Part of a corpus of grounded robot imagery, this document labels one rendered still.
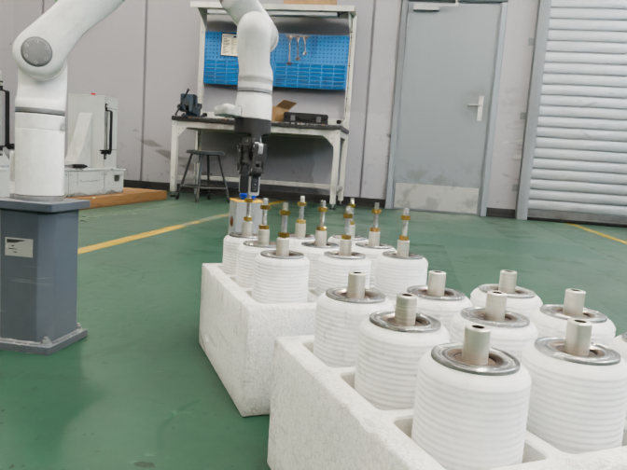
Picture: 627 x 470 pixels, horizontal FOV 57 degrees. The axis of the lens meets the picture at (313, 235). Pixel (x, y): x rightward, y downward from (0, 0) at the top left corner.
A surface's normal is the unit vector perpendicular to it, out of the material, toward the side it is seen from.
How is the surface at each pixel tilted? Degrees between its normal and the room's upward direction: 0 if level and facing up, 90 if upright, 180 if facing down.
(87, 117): 69
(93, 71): 90
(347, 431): 90
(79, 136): 65
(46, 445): 0
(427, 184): 90
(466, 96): 90
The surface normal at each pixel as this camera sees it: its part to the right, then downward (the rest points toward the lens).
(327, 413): -0.92, -0.02
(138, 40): -0.16, 0.11
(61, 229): 0.98, 0.09
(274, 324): 0.36, 0.14
